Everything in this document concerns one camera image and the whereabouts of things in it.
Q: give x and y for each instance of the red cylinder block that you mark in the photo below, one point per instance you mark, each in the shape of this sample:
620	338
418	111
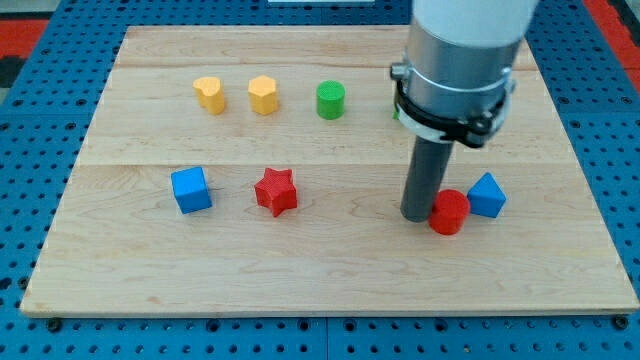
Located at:
449	212

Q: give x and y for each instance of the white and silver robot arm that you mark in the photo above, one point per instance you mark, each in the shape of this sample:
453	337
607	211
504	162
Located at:
454	81

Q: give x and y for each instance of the red star block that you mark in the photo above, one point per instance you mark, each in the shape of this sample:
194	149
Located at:
276	191

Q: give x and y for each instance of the green cylinder block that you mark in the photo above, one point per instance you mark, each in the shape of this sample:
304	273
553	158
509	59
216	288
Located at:
330	97

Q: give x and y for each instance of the wooden board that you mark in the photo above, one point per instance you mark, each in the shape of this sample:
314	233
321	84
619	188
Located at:
119	245

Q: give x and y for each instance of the yellow hexagon block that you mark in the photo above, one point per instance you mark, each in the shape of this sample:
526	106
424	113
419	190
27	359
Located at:
263	95

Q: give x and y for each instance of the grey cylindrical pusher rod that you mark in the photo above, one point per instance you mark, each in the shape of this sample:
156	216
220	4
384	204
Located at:
428	165

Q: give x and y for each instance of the blue cube block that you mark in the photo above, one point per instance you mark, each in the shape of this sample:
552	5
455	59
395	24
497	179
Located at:
190	190

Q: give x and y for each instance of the yellow heart block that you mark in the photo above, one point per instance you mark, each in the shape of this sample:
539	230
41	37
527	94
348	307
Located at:
210	94

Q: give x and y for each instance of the blue triangular prism block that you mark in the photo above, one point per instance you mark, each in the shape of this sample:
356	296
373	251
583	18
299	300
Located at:
486	197

